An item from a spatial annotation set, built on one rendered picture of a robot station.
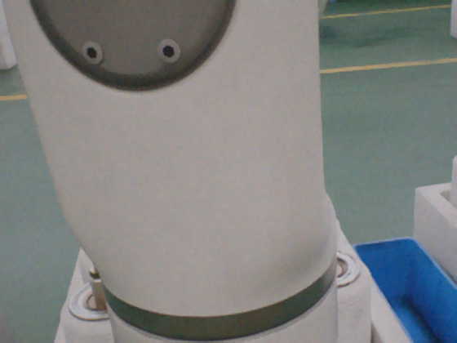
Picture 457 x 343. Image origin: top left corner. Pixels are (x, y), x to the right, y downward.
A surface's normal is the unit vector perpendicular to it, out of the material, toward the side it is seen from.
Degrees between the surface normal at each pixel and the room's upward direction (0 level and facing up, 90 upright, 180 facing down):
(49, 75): 94
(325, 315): 90
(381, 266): 90
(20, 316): 0
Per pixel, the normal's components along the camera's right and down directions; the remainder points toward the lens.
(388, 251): 0.11, 0.35
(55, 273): -0.09, -0.92
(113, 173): -0.36, 0.43
